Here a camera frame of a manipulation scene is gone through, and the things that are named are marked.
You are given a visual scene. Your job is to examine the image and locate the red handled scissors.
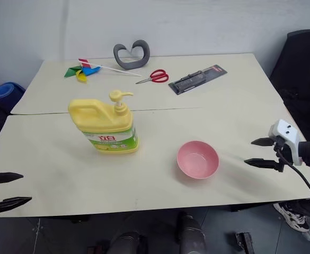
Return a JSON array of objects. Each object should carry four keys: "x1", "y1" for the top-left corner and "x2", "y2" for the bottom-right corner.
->
[{"x1": 135, "y1": 69, "x2": 170, "y2": 85}]

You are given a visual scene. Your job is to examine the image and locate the pink plastic bowl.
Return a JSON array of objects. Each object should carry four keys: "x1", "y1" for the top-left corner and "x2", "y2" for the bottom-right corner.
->
[{"x1": 176, "y1": 140, "x2": 220, "y2": 180}]

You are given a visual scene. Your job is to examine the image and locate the yellow pump detergent bottle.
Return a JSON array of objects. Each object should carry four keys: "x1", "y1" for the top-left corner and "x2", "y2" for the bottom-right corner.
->
[{"x1": 68, "y1": 89, "x2": 140, "y2": 155}]

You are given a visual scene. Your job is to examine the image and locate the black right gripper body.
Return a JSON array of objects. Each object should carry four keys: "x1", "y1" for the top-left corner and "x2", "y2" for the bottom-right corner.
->
[{"x1": 272, "y1": 135, "x2": 294, "y2": 173}]

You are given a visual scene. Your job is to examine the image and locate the colourful paper pinwheel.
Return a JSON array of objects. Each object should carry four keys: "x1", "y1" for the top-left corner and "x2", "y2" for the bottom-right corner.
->
[{"x1": 64, "y1": 58, "x2": 143, "y2": 84}]

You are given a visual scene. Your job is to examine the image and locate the grey heart-shaped foam band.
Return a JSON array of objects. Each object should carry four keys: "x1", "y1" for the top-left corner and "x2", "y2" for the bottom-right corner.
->
[{"x1": 113, "y1": 39, "x2": 151, "y2": 71}]

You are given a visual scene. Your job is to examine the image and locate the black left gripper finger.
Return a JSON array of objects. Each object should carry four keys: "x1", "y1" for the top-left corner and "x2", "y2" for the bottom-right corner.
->
[
  {"x1": 0, "y1": 172, "x2": 24, "y2": 185},
  {"x1": 0, "y1": 196, "x2": 33, "y2": 216}
]

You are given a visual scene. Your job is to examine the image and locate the black office chair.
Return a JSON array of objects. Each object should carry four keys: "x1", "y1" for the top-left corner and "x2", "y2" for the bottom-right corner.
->
[{"x1": 269, "y1": 29, "x2": 310, "y2": 141}]

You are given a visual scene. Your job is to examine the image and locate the blue rolled foam mat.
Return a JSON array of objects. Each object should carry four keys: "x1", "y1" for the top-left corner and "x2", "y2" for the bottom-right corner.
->
[{"x1": 0, "y1": 82, "x2": 26, "y2": 101}]

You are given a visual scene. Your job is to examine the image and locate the black metal bracket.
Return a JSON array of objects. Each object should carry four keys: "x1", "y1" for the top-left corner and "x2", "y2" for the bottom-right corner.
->
[{"x1": 235, "y1": 232, "x2": 260, "y2": 254}]

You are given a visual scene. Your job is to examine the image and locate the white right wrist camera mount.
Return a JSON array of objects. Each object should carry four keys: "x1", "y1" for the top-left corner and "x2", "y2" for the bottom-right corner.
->
[{"x1": 268, "y1": 119, "x2": 304, "y2": 167}]

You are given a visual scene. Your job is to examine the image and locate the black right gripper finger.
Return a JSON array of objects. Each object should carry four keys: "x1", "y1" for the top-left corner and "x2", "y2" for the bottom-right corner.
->
[
  {"x1": 244, "y1": 158, "x2": 285, "y2": 173},
  {"x1": 251, "y1": 137, "x2": 275, "y2": 147}
]

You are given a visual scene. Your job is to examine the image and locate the black packaged tool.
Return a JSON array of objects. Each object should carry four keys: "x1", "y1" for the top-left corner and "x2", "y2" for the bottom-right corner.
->
[{"x1": 167, "y1": 63, "x2": 228, "y2": 96}]

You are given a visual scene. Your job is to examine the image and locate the dark rounded grey cylinder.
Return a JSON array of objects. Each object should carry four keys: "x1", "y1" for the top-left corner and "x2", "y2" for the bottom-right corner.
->
[
  {"x1": 176, "y1": 211, "x2": 207, "y2": 254},
  {"x1": 109, "y1": 231, "x2": 148, "y2": 254}
]

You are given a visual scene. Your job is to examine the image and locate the black and white sneaker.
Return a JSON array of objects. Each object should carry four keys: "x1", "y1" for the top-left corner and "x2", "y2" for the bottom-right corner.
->
[{"x1": 273, "y1": 202, "x2": 310, "y2": 242}]

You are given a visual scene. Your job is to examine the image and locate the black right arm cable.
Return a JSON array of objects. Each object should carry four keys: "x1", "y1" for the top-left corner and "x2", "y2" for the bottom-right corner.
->
[{"x1": 275, "y1": 148, "x2": 310, "y2": 210}]

